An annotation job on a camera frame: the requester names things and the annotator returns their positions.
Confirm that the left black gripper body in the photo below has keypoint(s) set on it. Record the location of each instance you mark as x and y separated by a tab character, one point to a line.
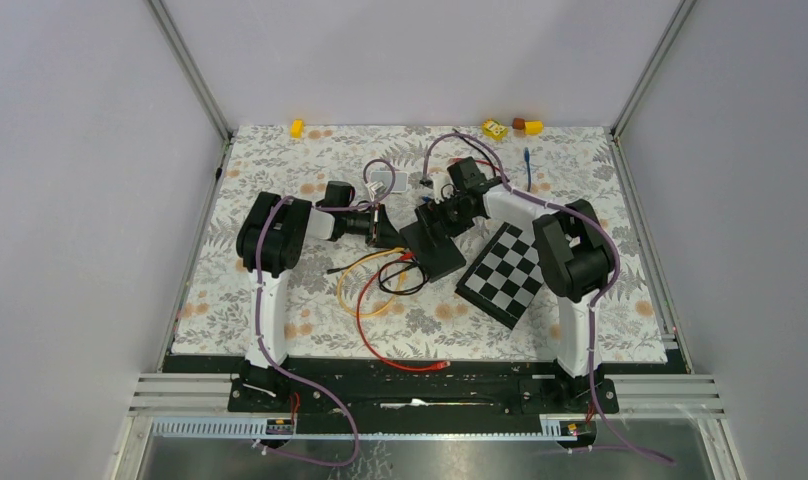
362	223

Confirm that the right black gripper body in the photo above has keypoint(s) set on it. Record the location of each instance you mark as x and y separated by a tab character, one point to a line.
449	212

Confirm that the black router box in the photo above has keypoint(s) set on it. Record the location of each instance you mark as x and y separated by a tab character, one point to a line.
433	249

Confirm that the white network switch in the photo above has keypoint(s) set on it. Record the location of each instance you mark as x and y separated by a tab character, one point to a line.
396	183

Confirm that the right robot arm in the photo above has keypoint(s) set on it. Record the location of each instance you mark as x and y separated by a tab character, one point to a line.
574	256

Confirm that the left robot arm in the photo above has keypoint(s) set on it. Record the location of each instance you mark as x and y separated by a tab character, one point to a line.
270	242

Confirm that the checkered chess board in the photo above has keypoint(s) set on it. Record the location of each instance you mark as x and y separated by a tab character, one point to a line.
505	277

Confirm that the yellow patterned cube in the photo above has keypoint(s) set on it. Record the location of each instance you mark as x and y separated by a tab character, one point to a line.
494	130

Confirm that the yellow block right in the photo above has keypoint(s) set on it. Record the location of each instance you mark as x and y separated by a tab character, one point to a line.
532	128

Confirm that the yellow block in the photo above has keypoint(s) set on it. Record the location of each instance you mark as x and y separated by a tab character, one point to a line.
297	129
532	128

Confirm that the yellow block left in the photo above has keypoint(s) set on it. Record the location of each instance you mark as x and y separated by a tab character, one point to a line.
297	129

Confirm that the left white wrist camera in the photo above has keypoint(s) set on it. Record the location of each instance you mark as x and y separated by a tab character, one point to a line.
376	190

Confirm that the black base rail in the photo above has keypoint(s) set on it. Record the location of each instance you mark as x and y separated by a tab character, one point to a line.
338	396

